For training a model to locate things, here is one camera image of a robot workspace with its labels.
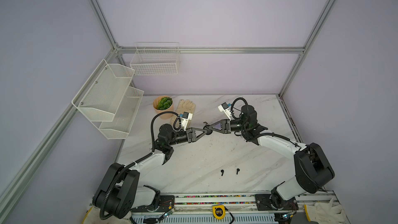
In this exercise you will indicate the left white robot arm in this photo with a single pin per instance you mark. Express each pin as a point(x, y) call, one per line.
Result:
point(119, 191)

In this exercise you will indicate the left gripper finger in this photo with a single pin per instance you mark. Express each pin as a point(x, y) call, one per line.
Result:
point(194, 130)
point(197, 134)

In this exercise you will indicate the white mesh two-tier shelf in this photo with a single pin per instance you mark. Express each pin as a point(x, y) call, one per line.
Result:
point(109, 101)

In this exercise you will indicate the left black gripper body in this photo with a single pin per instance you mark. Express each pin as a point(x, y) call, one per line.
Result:
point(189, 134)

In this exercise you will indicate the yellow tape measure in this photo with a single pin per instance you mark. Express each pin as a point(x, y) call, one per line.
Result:
point(219, 211)

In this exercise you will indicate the white wire basket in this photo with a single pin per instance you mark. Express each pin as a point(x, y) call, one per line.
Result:
point(156, 58)

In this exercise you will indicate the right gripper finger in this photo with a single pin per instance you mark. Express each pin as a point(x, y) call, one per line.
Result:
point(220, 124)
point(219, 130)

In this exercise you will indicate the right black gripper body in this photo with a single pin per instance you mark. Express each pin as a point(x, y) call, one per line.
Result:
point(228, 127)

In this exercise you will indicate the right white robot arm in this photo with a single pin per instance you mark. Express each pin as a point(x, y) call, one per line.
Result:
point(311, 166)

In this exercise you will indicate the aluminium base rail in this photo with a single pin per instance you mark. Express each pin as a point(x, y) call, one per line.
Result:
point(197, 209)

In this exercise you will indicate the white glove right of rail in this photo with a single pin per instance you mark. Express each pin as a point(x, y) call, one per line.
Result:
point(325, 213)

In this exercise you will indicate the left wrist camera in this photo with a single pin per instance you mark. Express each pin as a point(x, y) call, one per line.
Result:
point(184, 119)

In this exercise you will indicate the peach pot with succulent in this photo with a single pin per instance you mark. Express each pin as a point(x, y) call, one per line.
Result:
point(163, 103)

